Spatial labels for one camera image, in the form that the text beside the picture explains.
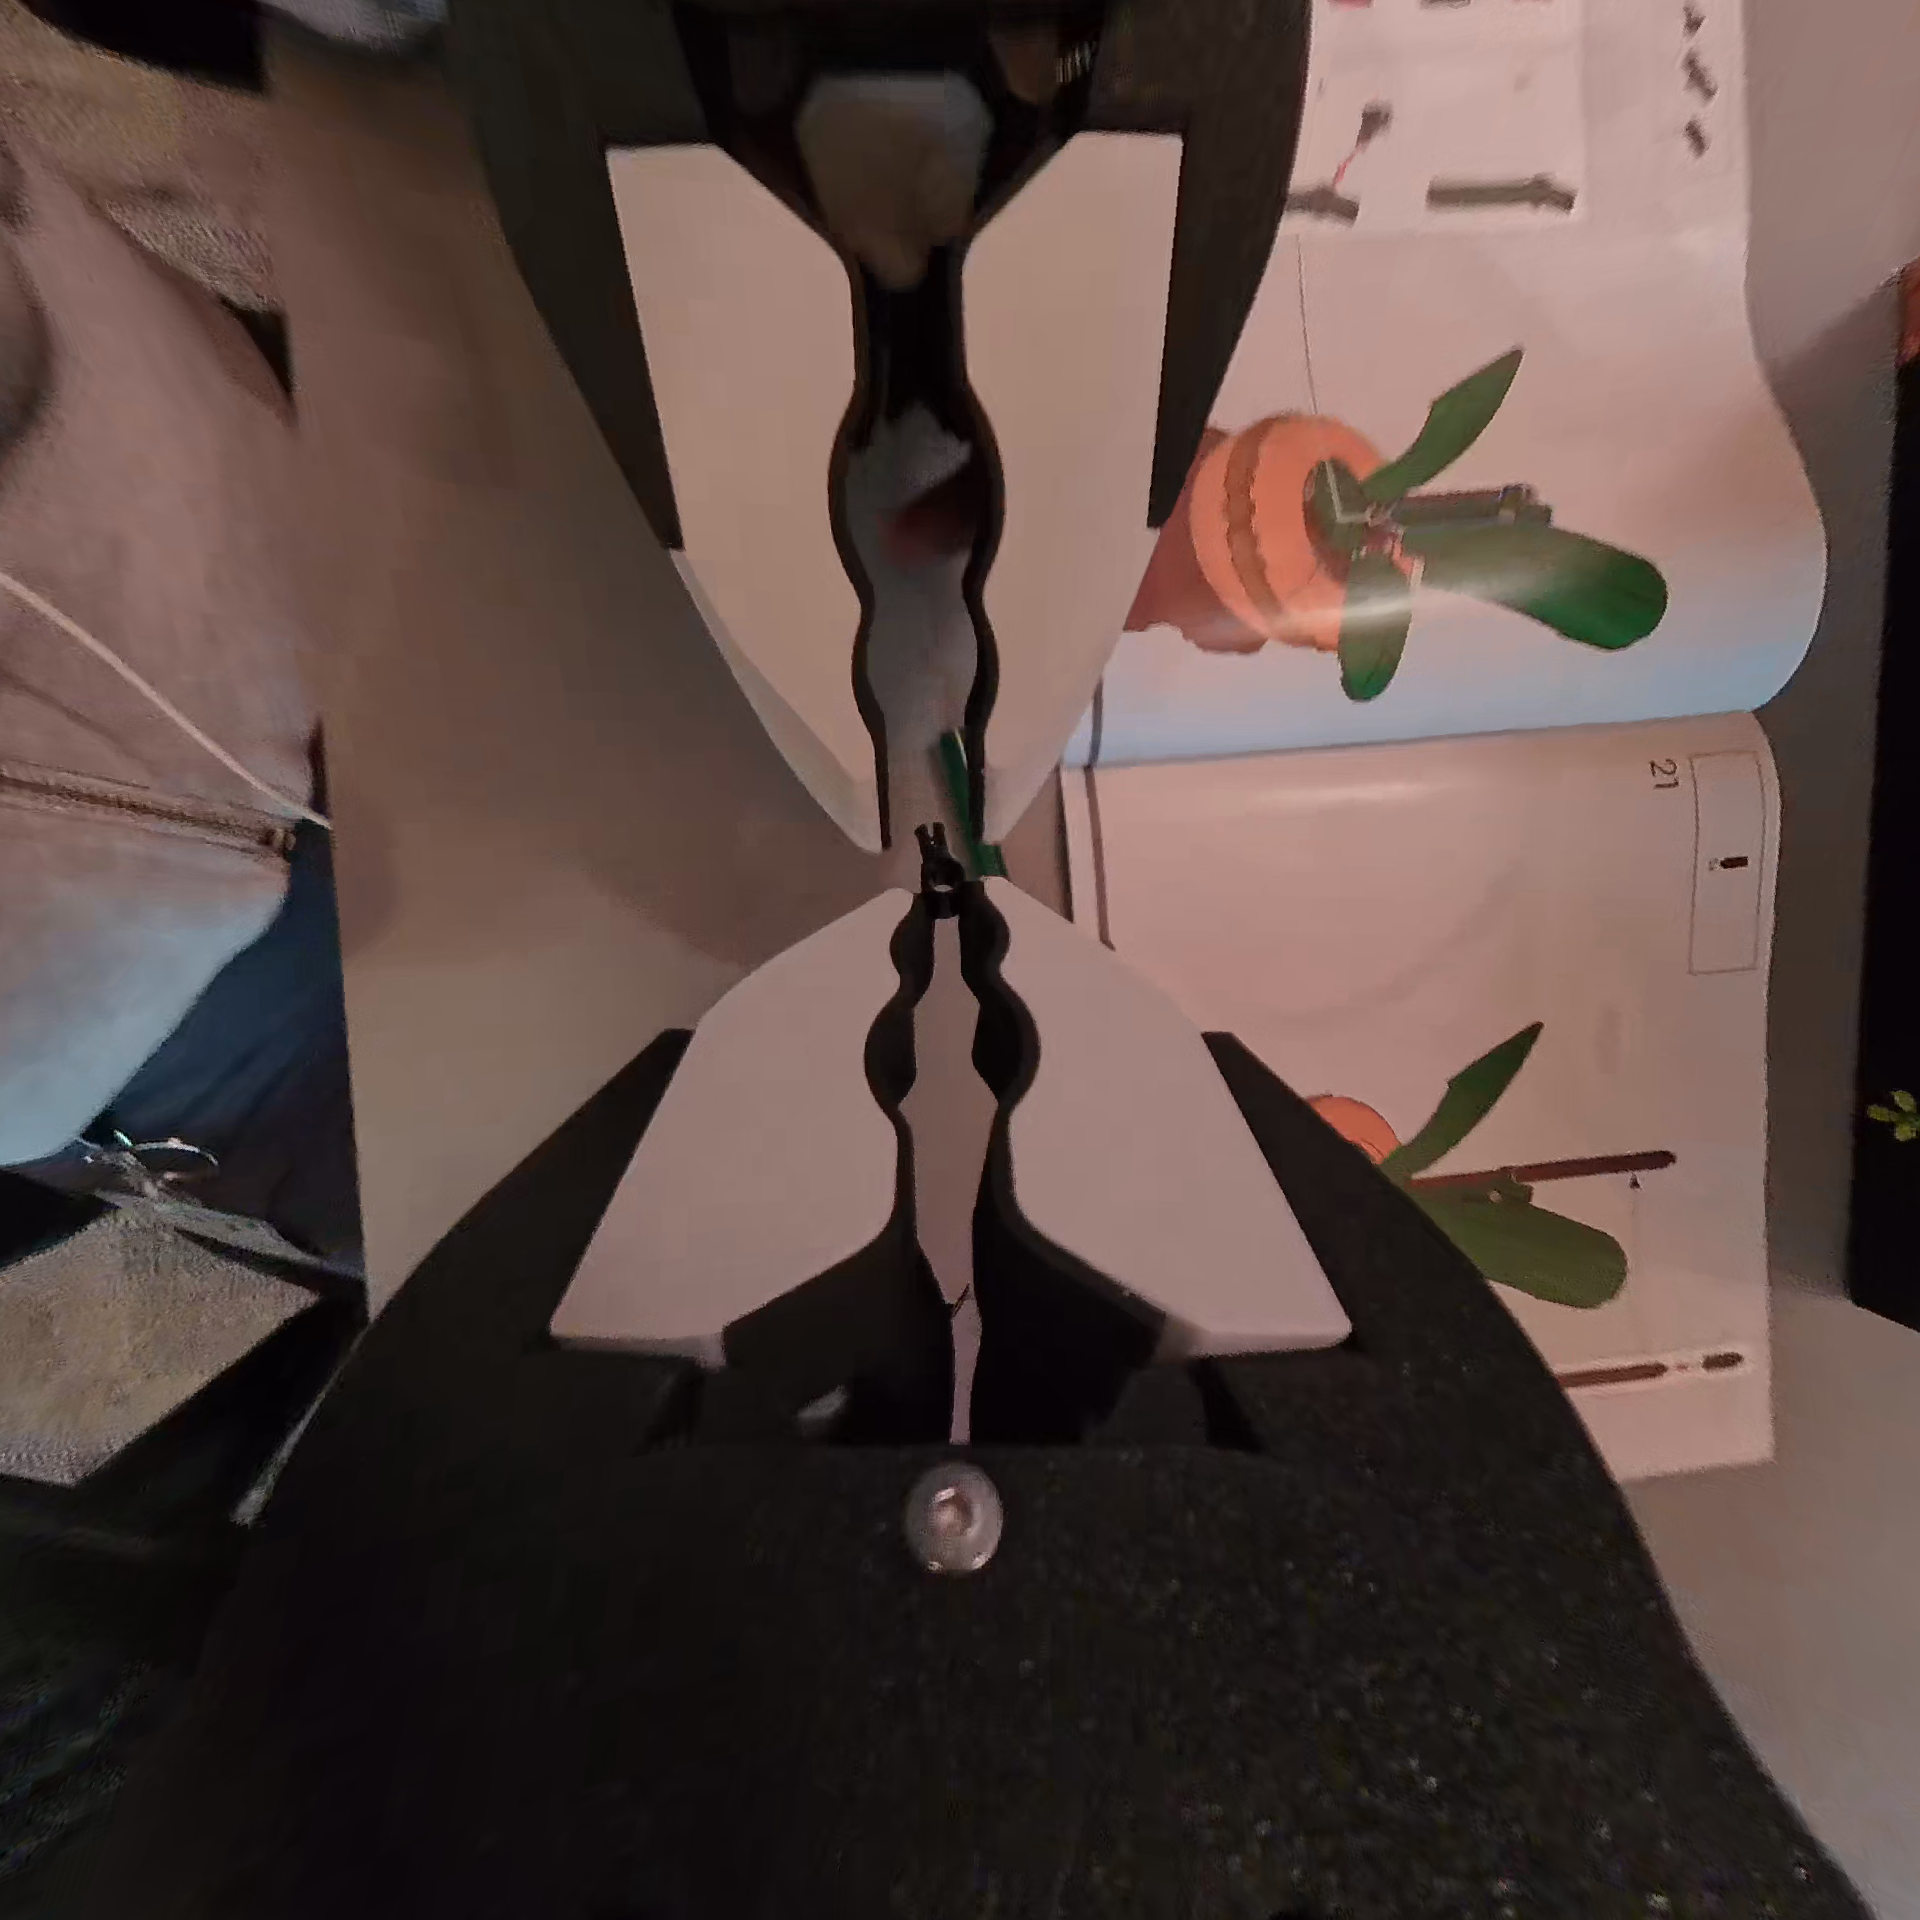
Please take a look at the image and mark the black orchid toy set box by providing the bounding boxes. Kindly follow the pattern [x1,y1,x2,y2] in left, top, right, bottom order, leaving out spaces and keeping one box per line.
[1846,256,1920,1328]

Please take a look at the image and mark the dark green toy stem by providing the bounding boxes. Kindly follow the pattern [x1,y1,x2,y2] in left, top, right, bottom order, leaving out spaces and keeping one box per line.
[933,725,1007,885]

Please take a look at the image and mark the grey desk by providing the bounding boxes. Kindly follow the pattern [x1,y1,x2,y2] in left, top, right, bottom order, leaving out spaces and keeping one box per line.
[255,0,1920,1920]

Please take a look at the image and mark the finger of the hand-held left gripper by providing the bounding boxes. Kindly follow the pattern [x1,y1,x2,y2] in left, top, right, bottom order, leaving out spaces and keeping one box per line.
[603,141,893,856]
[942,129,1190,856]

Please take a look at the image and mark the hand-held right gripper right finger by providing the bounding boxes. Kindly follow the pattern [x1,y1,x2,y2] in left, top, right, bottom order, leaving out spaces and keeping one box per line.
[957,880,1354,1368]

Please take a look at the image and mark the metal key ring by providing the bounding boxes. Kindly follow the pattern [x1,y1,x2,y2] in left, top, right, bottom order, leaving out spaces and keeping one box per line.
[82,1132,220,1203]

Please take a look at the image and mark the person's blue jeans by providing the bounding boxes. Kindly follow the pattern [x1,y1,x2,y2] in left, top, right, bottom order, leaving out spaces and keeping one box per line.
[90,826,365,1247]

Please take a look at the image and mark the open building instruction booklet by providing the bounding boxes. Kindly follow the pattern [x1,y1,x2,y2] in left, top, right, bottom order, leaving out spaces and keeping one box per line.
[1057,0,1829,1478]

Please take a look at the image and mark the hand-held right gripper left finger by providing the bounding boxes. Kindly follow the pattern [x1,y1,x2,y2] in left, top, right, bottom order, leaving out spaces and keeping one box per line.
[547,890,922,1368]

